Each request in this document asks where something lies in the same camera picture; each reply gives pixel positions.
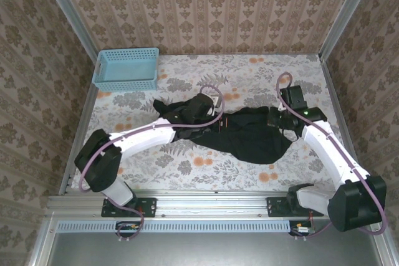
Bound grey metal panel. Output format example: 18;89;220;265
29;217;399;266

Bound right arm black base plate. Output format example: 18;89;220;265
266;196;325;218

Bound blue plastic basket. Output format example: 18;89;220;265
92;47;160;93

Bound black t-shirt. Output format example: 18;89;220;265
151;98;293;165

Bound aluminium frame post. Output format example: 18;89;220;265
34;0;100;61
317;0;380;61

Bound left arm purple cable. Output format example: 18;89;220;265
77;83;226;242

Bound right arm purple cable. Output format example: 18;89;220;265
276;72;389;242

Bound slotted grey cable duct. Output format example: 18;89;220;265
57;219;292;234

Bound aluminium mounting rail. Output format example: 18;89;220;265
46;190;387;217

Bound floral table cover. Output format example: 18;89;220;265
71;54;358;192

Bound aluminium side rail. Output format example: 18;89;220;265
57;60;100;195
320;57;369;194

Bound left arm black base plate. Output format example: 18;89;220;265
101;196;157;219

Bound small electronics board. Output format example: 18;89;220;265
115;221;143;238
289;221;316;237

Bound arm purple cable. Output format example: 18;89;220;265
77;83;226;242
276;72;389;242

